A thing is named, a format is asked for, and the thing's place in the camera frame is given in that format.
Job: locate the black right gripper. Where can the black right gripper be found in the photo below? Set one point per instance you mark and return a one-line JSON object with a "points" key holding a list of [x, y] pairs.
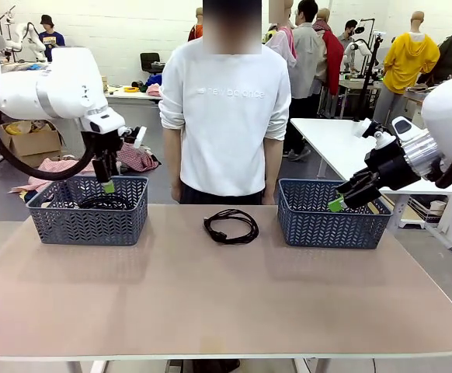
{"points": [[393, 167]]}

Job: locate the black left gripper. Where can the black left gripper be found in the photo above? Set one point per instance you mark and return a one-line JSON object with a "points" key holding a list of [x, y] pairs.
{"points": [[101, 143]]}

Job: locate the person's left forearm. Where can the person's left forearm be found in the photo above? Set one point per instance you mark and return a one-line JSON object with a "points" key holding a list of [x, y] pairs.
{"points": [[271, 163]]}

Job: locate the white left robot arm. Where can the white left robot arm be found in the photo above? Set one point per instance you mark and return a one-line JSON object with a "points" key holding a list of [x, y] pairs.
{"points": [[55, 89]]}

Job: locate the person's right forearm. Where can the person's right forearm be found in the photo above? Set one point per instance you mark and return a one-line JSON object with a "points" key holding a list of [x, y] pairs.
{"points": [[172, 155]]}

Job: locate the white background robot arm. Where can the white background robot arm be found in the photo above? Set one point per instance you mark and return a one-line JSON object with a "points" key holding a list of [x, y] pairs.
{"points": [[32, 39]]}

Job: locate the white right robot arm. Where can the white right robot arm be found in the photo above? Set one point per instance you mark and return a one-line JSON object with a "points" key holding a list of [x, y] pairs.
{"points": [[451, 116]]}

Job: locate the person's right hand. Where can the person's right hand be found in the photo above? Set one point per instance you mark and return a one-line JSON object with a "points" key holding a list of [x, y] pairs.
{"points": [[176, 192]]}

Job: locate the person's left hand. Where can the person's left hand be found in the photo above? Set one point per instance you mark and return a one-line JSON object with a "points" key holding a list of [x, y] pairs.
{"points": [[269, 195]]}

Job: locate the red checked cloth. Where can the red checked cloth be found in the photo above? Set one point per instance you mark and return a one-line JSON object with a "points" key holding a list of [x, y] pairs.
{"points": [[138, 159]]}

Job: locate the blue-grey plastic woven basket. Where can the blue-grey plastic woven basket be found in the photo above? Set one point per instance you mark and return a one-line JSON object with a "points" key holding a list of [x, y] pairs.
{"points": [[90, 229], [327, 229]]}

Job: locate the pink checked cloth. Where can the pink checked cloth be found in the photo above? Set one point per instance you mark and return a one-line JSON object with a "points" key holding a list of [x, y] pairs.
{"points": [[55, 169]]}

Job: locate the white rectangular table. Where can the white rectangular table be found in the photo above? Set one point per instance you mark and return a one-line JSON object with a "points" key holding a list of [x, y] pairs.
{"points": [[327, 143]]}

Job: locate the long white table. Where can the long white table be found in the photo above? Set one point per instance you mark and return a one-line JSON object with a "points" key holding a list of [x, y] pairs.
{"points": [[133, 95]]}

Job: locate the dark blue cloth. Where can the dark blue cloth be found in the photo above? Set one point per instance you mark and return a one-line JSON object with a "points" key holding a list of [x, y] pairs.
{"points": [[32, 196]]}

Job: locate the open brown cardboard box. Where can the open brown cardboard box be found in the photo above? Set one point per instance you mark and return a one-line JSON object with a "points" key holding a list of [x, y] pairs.
{"points": [[32, 143]]}

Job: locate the yellow tape roll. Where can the yellow tape roll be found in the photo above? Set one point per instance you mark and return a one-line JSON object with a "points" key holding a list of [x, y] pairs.
{"points": [[131, 89]]}

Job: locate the black tripod stand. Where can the black tripod stand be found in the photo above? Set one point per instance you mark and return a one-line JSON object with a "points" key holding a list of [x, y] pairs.
{"points": [[367, 77]]}

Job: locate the black office chair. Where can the black office chair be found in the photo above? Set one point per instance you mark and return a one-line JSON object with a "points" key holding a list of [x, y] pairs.
{"points": [[150, 62]]}

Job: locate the person in white sweatshirt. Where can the person in white sweatshirt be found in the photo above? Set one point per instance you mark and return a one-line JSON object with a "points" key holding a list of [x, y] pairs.
{"points": [[226, 128]]}

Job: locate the person in grey shirt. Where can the person in grey shirt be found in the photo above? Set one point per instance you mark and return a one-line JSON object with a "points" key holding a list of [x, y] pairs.
{"points": [[307, 70]]}

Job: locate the mannequin in beige red hoodie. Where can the mannequin in beige red hoodie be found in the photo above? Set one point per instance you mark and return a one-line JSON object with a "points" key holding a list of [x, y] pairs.
{"points": [[335, 58]]}

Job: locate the mannequin in yellow hoodie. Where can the mannequin in yellow hoodie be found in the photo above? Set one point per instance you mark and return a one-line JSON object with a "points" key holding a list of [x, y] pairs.
{"points": [[408, 62]]}

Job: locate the small white background robot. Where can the small white background robot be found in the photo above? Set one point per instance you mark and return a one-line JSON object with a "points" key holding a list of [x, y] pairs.
{"points": [[356, 52]]}

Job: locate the person in black cap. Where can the person in black cap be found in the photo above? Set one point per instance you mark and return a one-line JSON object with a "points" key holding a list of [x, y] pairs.
{"points": [[52, 40]]}

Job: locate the person with face mask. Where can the person with face mask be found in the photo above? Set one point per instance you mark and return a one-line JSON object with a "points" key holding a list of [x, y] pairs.
{"points": [[349, 33]]}

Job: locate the mannequin in orange top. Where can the mannequin in orange top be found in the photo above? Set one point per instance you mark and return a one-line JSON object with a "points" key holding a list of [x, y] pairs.
{"points": [[195, 29]]}

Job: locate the mannequin in pink floral shirt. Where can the mannequin in pink floral shirt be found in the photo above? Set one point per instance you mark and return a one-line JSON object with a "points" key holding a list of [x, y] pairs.
{"points": [[284, 42]]}

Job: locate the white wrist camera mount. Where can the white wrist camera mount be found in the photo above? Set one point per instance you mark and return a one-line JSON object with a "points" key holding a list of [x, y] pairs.
{"points": [[137, 136], [379, 136]]}

